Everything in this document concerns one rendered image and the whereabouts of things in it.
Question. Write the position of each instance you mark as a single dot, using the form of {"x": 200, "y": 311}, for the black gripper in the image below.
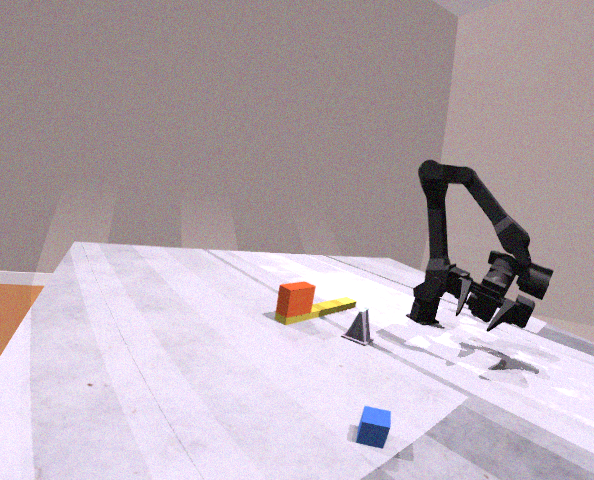
{"x": 491, "y": 290}

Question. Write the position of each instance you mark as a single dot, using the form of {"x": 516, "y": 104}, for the blue cube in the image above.
{"x": 374, "y": 427}

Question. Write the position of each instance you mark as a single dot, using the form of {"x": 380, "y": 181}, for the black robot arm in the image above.
{"x": 533, "y": 279}

